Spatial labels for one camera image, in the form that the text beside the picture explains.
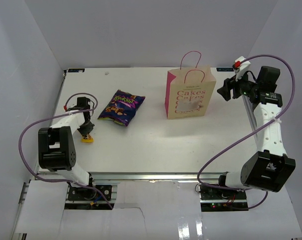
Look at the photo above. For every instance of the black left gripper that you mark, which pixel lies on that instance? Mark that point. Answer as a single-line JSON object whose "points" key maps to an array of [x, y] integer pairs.
{"points": [[87, 130]]}

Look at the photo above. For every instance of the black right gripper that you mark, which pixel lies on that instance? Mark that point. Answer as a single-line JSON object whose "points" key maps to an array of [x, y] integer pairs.
{"points": [[225, 91]]}

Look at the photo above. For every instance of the yellow M&M packet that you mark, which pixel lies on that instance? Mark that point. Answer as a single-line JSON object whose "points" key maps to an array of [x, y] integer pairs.
{"points": [[85, 137]]}

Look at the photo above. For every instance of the purple snack bag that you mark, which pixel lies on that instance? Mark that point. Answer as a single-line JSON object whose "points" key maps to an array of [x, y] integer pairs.
{"points": [[122, 108]]}

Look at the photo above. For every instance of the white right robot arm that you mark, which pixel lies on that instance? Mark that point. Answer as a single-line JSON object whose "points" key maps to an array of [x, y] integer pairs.
{"points": [[270, 167]]}

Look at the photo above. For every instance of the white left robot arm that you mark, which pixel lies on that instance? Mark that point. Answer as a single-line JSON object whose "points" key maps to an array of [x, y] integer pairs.
{"points": [[56, 145]]}

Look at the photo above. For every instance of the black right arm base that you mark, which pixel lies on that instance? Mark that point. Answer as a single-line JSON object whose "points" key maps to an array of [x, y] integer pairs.
{"points": [[219, 200]]}

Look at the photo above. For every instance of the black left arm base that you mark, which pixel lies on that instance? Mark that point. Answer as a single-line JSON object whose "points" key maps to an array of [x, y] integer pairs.
{"points": [[81, 198]]}

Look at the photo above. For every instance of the blue label right corner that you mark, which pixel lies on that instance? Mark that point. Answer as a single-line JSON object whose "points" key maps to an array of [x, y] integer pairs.
{"points": [[228, 69]]}

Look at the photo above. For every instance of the blue label corner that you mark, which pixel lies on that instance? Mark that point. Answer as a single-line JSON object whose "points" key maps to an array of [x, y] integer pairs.
{"points": [[228, 69], [76, 70]]}

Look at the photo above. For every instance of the blue label left corner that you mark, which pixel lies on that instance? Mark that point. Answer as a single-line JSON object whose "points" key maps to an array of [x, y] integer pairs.
{"points": [[76, 70]]}

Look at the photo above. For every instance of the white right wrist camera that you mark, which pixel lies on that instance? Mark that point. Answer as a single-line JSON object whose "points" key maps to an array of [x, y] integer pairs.
{"points": [[240, 66]]}

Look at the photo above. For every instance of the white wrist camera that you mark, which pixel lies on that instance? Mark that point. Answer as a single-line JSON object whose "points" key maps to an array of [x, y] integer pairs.
{"points": [[68, 107], [240, 66]]}

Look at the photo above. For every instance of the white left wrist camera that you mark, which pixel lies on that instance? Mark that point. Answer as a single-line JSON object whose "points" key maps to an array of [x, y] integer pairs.
{"points": [[68, 107]]}

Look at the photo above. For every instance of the paper bag with pink handles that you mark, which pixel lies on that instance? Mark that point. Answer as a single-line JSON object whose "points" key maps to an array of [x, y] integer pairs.
{"points": [[188, 91]]}

